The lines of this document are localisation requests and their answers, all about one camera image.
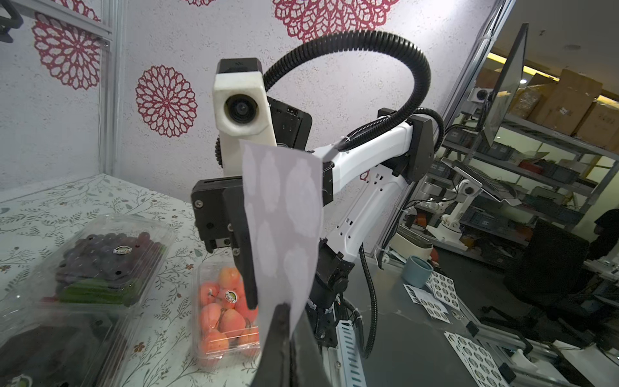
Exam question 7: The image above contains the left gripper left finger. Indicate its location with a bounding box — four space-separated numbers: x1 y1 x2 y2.
250 303 291 387

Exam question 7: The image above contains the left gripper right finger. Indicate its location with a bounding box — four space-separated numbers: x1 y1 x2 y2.
290 312 331 387

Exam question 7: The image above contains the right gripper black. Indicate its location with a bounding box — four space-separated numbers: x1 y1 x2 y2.
190 161 335 311

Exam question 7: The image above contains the white sticker label sheet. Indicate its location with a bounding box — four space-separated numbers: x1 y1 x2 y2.
241 141 323 344

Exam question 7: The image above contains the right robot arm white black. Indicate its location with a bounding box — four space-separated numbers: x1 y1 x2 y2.
191 107 446 348

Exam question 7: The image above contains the round fruit sticker on box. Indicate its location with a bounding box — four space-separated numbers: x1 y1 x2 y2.
5 374 33 387

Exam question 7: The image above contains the storage shelving with boxes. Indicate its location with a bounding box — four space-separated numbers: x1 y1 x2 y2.
434 21 619 262

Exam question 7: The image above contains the round sticker on peach box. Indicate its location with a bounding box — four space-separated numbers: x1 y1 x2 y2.
222 290 238 308

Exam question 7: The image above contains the round sticker on grape box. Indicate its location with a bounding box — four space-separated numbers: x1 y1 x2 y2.
112 245 132 256

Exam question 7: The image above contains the purple grape clamshell box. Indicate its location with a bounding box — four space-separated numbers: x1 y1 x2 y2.
25 214 177 307

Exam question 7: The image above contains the teal cup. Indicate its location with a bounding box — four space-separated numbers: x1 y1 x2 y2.
401 256 434 289

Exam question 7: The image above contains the sticker sheet on table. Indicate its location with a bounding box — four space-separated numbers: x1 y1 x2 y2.
444 332 509 387
403 273 460 323

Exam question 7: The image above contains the floral table mat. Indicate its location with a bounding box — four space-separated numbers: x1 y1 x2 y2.
1 174 259 386

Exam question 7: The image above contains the blackberry clamshell box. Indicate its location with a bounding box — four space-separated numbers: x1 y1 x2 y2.
1 304 139 386

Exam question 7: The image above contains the black office chair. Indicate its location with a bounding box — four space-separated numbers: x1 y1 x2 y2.
479 220 589 333

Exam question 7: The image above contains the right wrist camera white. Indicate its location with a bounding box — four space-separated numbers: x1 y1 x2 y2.
213 58 277 177

